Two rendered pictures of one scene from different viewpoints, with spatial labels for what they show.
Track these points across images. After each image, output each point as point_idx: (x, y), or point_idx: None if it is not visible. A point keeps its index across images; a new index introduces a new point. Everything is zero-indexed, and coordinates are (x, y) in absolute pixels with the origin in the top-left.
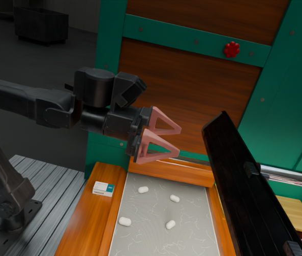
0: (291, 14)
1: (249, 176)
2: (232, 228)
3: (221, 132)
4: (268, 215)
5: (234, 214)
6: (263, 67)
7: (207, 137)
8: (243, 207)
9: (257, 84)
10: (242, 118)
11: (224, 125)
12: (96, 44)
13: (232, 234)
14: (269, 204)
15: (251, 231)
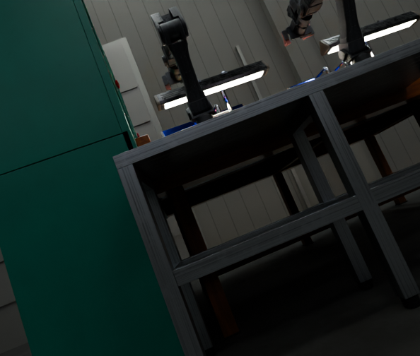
0: (112, 77)
1: (200, 80)
2: (216, 82)
3: (170, 92)
4: (213, 77)
5: (211, 82)
6: (120, 99)
7: (168, 97)
8: (210, 81)
9: (124, 107)
10: (131, 126)
11: (166, 92)
12: (101, 54)
13: (217, 83)
14: (211, 77)
15: (217, 79)
